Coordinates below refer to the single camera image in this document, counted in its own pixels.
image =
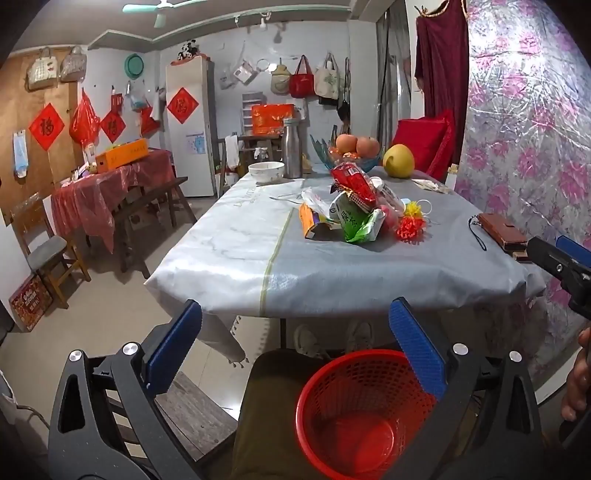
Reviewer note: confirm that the brown leather wallet case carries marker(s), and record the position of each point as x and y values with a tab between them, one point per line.
501	230

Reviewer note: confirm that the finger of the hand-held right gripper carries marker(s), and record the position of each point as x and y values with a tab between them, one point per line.
554	265
577	253

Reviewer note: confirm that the worn wooden bench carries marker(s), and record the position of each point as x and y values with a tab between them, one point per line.
198	420

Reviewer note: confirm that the orange carton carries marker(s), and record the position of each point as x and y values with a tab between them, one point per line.
309	224

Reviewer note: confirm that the white printed paper packet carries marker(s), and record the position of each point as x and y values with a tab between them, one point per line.
431	186

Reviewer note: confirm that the olive green cloth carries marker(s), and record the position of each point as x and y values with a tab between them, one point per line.
268	415

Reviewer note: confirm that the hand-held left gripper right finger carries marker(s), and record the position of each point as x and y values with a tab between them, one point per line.
415	346

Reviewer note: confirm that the blue face mask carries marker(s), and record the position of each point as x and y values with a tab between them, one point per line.
408	202

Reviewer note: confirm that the green tea packet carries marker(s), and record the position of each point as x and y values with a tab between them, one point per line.
353	221

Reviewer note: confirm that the green ceiling fan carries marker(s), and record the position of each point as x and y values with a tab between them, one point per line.
159	7

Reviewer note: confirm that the yellow pomelo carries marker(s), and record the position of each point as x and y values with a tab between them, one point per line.
398	161

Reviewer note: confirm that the red covered side table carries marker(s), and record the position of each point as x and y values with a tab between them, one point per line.
87	203

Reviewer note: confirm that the steel thermos bottle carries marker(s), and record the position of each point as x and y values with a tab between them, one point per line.
292	152

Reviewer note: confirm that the white shoe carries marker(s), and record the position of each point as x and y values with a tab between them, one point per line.
308	340
362	334

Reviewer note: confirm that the panda plush toy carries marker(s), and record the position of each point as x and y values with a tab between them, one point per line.
188	50

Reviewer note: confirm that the beige checked handbag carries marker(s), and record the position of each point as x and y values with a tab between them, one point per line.
41	71

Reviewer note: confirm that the red snack packet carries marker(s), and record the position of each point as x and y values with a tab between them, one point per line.
353	182

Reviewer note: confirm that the hanging clear plastic bags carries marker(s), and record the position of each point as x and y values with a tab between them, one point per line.
240	74

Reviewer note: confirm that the red plastic mesh basket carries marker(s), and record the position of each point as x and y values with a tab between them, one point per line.
351	415

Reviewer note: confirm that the dark wooden bench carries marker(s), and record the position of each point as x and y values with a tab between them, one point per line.
147	203

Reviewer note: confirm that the table with grey cloth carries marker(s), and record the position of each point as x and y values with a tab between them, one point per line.
240	249

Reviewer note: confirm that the red plastic bag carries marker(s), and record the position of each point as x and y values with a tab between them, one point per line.
84	120

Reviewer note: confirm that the white ceramic bowl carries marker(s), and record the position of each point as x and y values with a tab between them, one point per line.
266	173

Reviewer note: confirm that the grey storage shelf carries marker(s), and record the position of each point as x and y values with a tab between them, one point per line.
247	110

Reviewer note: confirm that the floral plastic wrapped mattress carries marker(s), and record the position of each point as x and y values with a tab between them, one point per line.
526	138

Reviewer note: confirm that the brown wooden wall board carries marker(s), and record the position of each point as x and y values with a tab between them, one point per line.
55	170

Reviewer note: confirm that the hanging face mask pack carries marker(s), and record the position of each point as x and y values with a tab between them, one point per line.
21	154

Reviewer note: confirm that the white refrigerator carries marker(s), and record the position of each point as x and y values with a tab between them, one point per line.
189	152

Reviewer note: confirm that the red plastic pompom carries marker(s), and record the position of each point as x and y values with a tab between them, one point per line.
408	228

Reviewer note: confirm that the blue glass fruit bowl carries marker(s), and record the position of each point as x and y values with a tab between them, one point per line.
328	154

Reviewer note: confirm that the white printed paper cup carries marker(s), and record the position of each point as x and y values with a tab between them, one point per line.
377	183

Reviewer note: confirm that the orange gift box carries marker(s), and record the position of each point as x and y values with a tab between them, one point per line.
272	119

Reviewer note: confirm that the grey wrapped handbag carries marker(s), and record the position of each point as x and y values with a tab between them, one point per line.
73	67

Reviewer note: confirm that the white tote bag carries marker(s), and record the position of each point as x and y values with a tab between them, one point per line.
327	81

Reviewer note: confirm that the yellow snack bag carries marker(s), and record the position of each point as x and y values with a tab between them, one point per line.
306	162

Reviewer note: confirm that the yellow plastic pompom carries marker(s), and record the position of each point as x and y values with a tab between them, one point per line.
414	210

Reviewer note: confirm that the red diamond paper decoration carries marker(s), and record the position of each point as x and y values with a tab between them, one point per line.
112	127
46	127
183	105

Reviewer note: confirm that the white plastic bag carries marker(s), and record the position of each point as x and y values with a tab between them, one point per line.
318	201

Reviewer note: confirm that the wooden chair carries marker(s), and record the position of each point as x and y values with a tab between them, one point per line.
46	251

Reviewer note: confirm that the orange wrapped candies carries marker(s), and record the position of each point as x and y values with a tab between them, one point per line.
347	156

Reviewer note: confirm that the red gift box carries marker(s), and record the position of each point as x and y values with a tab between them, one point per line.
30	304

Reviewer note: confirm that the orange cardboard box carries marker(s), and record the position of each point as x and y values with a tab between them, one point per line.
122	154

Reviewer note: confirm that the beige hanging bag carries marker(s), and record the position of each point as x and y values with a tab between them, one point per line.
279	81

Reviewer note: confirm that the green plastic basin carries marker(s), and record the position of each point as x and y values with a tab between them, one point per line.
134	65

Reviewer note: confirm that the red cushion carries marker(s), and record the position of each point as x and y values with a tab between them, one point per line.
422	143

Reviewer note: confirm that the person's right hand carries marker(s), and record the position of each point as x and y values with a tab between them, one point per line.
579	383

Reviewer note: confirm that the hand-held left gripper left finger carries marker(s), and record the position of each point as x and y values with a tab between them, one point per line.
175	344

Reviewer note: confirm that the red tote bag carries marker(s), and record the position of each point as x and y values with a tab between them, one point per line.
302	83

